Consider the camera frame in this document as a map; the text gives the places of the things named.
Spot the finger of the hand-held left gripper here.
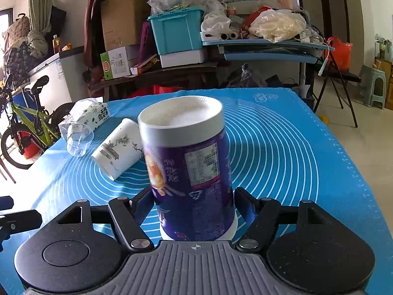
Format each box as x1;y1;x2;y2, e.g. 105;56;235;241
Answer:
0;195;43;242

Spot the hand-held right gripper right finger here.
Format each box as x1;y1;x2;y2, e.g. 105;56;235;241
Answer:
234;187;335;251

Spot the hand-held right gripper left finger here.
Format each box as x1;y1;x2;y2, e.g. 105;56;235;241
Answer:
57;187;155;251

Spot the purple cup with white rim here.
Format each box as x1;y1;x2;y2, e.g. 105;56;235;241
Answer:
137;96;238;242

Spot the white floral cup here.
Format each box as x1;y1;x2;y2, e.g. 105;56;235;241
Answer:
91;118;144;181

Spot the clear plastic cup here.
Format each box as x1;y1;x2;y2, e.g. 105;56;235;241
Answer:
58;123;94;157

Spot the blue silicone mat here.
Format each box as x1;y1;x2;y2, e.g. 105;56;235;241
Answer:
23;88;393;283

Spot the green bicycle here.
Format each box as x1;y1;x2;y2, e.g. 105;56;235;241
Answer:
0;74;74;169

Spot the tissue pack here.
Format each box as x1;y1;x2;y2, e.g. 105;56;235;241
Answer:
63;98;110;130

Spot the dark plastic bag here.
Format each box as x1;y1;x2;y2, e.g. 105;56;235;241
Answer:
221;64;296;88

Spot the dark wooden table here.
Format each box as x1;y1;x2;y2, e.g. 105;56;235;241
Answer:
87;61;222;99

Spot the green and white carton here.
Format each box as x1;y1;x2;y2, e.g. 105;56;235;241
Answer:
100;46;140;80

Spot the white chest freezer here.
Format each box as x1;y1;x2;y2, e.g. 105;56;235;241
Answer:
28;51;85;111

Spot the white storage box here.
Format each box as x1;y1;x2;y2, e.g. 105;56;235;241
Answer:
159;49;208;68

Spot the black folding chair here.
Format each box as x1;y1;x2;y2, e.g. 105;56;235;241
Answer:
313;68;362;128

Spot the blue study desk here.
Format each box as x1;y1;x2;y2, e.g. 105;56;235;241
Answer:
202;37;335;87

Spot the floral cloth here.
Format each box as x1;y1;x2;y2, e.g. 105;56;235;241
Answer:
1;41;38;83

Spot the pink plastic crate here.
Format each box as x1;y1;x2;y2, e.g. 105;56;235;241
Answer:
140;21;154;65

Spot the teal storage bin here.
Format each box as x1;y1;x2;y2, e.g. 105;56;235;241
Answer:
147;6;206;56

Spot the green plastic stool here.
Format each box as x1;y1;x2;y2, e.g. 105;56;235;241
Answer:
359;64;386;109

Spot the red plastic bag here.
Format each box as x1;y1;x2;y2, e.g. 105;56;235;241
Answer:
325;36;353;71

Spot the clear bag with pale contents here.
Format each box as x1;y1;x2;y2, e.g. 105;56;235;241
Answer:
249;9;308;43

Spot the brown cardboard box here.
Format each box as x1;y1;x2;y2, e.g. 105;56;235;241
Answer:
101;0;152;51

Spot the small white plastic bag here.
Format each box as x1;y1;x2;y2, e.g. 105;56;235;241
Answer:
201;12;231;34

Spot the woven backpack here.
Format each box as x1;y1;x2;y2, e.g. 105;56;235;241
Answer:
7;14;30;48

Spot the beige curtain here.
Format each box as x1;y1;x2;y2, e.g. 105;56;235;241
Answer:
27;0;59;58

